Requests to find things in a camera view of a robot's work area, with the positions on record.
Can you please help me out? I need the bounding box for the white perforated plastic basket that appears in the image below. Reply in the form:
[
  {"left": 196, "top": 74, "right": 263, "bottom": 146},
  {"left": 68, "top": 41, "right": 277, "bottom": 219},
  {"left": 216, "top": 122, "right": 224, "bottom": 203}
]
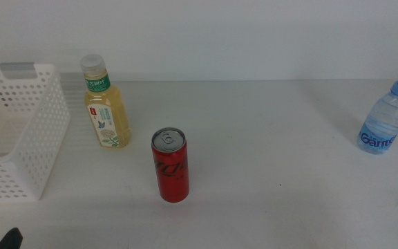
[{"left": 0, "top": 62, "right": 71, "bottom": 203}]

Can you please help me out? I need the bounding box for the clear water bottle blue cap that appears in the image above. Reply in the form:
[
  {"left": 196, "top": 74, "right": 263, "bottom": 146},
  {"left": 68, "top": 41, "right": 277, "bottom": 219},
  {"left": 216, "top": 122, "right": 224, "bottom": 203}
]
[{"left": 357, "top": 80, "right": 398, "bottom": 155}]

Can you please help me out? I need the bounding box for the yellow tea bottle green label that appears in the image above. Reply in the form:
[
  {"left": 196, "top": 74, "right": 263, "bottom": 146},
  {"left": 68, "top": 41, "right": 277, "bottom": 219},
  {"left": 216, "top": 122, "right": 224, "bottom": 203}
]
[{"left": 79, "top": 53, "right": 132, "bottom": 149}]

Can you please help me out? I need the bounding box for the red cola can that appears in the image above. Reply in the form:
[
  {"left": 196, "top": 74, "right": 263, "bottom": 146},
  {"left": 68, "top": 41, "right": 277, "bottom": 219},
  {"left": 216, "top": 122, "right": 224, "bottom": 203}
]
[{"left": 151, "top": 127, "right": 190, "bottom": 203}]

